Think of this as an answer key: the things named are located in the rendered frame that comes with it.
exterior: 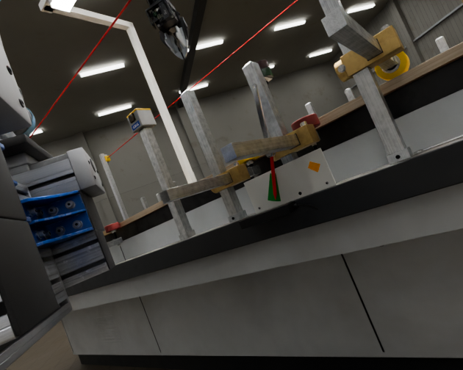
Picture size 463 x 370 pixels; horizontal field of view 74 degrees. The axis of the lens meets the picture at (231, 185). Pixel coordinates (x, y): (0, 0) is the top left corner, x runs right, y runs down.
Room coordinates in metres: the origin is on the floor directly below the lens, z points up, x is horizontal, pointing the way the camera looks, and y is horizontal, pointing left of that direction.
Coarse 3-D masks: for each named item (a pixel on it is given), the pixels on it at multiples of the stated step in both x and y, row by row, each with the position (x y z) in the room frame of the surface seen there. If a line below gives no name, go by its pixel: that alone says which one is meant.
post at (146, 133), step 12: (144, 132) 1.14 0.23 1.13; (144, 144) 1.15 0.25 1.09; (156, 144) 1.15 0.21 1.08; (156, 156) 1.13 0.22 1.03; (156, 168) 1.14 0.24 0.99; (168, 180) 1.15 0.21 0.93; (168, 204) 1.15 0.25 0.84; (180, 204) 1.15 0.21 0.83; (180, 216) 1.14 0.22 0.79; (180, 228) 1.14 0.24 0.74; (180, 240) 1.15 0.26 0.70
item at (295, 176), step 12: (312, 156) 0.78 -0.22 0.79; (324, 156) 0.76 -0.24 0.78; (276, 168) 0.85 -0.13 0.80; (288, 168) 0.83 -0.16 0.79; (300, 168) 0.81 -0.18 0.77; (324, 168) 0.77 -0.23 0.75; (252, 180) 0.90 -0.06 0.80; (264, 180) 0.88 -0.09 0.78; (288, 180) 0.84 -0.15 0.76; (300, 180) 0.82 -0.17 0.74; (312, 180) 0.80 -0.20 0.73; (324, 180) 0.78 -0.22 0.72; (252, 192) 0.91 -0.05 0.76; (264, 192) 0.89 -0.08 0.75; (288, 192) 0.84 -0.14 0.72; (312, 192) 0.80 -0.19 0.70; (252, 204) 0.92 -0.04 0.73; (264, 204) 0.90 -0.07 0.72; (276, 204) 0.87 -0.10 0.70
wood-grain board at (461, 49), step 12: (456, 48) 0.72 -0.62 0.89; (432, 60) 0.75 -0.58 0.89; (444, 60) 0.74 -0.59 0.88; (408, 72) 0.78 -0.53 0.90; (420, 72) 0.77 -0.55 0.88; (384, 84) 0.82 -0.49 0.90; (396, 84) 0.81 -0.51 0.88; (360, 96) 0.86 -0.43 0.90; (348, 108) 0.89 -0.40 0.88; (324, 120) 0.93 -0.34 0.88; (228, 168) 1.19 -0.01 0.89; (156, 204) 1.49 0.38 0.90; (132, 216) 1.62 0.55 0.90; (144, 216) 1.59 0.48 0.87; (120, 228) 1.77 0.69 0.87
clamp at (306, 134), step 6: (306, 126) 0.77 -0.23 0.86; (312, 126) 0.80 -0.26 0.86; (294, 132) 0.79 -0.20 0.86; (300, 132) 0.78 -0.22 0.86; (306, 132) 0.77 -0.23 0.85; (312, 132) 0.79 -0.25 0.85; (300, 138) 0.79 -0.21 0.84; (306, 138) 0.78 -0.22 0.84; (312, 138) 0.77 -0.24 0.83; (318, 138) 0.80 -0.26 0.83; (300, 144) 0.79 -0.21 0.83; (306, 144) 0.78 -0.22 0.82; (312, 144) 0.82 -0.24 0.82; (282, 150) 0.82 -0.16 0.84; (288, 150) 0.81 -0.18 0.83; (294, 150) 0.80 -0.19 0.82; (276, 156) 0.84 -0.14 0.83; (282, 156) 0.83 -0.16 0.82
